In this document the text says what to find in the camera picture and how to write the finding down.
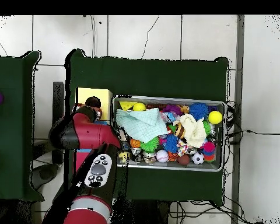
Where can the mint green cloth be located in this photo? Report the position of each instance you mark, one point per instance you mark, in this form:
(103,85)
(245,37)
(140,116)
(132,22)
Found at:
(142,126)

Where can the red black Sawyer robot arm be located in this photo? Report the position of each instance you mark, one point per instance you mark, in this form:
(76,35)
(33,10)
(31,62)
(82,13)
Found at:
(91,134)

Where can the wooden box with three holes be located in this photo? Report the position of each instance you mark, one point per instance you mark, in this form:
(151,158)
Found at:
(105,98)

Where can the yellow smiley face ball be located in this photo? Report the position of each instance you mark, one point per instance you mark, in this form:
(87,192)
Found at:
(139,106)

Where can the yellow cheese wedge toy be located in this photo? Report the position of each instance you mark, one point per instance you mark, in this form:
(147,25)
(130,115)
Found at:
(126,105)

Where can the purple knobbly rubber toy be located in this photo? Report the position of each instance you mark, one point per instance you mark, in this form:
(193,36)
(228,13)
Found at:
(171,108)

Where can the dark green table cloth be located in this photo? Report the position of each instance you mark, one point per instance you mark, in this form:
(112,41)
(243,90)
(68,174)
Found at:
(9,140)
(149,79)

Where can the cream white cloth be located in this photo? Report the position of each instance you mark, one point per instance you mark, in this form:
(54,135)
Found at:
(193,133)

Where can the large blue spiky ball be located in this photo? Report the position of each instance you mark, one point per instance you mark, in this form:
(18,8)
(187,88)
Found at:
(198,110)

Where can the black and white soccer ball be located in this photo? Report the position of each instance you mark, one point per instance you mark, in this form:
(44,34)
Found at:
(197,158)

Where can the pink spiky ball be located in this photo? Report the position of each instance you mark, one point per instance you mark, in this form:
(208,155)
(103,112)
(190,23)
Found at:
(208,147)

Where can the plain yellow ball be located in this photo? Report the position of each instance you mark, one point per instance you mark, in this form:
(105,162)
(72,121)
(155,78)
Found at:
(215,117)

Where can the grey round seat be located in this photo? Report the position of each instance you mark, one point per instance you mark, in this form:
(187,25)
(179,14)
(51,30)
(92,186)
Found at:
(46,173)

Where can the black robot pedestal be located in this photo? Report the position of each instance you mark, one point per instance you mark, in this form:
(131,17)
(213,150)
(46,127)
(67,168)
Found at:
(149,214)

